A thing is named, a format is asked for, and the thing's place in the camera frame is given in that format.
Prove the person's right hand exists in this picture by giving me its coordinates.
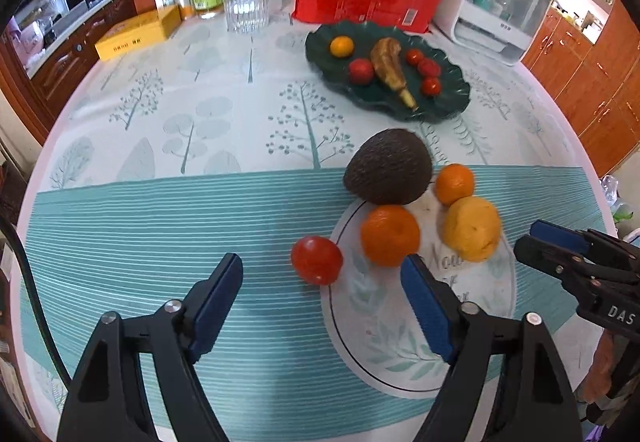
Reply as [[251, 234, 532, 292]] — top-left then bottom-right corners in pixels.
[[582, 332, 633, 405]]

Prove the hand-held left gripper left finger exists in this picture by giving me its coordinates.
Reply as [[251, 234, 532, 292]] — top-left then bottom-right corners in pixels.
[[56, 252, 244, 442]]

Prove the overripe brown-spotted banana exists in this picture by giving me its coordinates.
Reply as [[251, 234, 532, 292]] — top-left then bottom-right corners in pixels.
[[370, 38, 419, 111]]

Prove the black cable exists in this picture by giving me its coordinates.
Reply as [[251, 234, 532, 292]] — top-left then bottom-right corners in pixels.
[[0, 217, 71, 390]]

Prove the wooden cabinet wall unit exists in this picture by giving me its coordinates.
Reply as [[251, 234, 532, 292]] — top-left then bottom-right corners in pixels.
[[520, 0, 640, 177]]

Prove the wooden kitchen counter cabinet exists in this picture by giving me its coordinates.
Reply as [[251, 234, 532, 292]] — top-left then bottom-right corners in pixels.
[[0, 0, 138, 147]]

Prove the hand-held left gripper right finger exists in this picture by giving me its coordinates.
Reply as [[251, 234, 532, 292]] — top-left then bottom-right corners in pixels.
[[400, 254, 586, 442]]

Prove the yellow citrus with dark spots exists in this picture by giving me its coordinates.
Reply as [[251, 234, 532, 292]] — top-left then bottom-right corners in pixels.
[[443, 197, 502, 263]]

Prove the dark green scalloped plate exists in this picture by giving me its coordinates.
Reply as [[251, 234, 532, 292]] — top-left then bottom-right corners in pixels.
[[305, 20, 472, 124]]

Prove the large mandarin orange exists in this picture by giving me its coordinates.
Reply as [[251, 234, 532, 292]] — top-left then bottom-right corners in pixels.
[[360, 205, 421, 267]]

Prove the clear ribbed glass cup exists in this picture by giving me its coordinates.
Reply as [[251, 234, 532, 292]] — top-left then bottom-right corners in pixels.
[[222, 0, 271, 33]]

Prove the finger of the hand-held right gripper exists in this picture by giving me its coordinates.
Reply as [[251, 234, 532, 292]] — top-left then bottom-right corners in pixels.
[[531, 220, 640, 273], [514, 235, 606, 295]]

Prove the small mandarin orange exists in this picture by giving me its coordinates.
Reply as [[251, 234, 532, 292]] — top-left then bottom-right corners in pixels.
[[435, 163, 476, 206]]

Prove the small yellow-orange kumquat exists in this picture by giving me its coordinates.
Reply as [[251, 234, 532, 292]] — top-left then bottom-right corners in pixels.
[[329, 36, 355, 58]]

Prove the yellow cardboard box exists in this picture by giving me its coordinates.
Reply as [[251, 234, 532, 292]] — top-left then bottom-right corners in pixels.
[[95, 4, 182, 61]]

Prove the clear plastic bag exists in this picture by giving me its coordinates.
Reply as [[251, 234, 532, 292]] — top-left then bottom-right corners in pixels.
[[600, 174, 636, 223]]

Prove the dark avocado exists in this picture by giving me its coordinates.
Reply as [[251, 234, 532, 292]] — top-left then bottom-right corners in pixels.
[[343, 128, 434, 206]]

